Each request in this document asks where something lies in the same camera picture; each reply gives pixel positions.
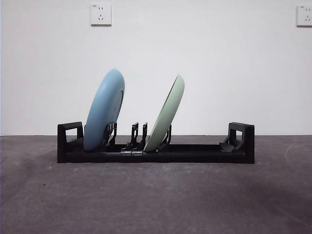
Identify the pale green plate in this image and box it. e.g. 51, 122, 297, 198
143, 74, 185, 152

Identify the light blue plate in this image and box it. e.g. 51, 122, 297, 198
83, 68, 126, 152

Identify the black plate rack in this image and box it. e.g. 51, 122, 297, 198
57, 121, 255, 164

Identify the white wall socket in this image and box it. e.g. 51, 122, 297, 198
296, 5, 312, 27
91, 3, 112, 27

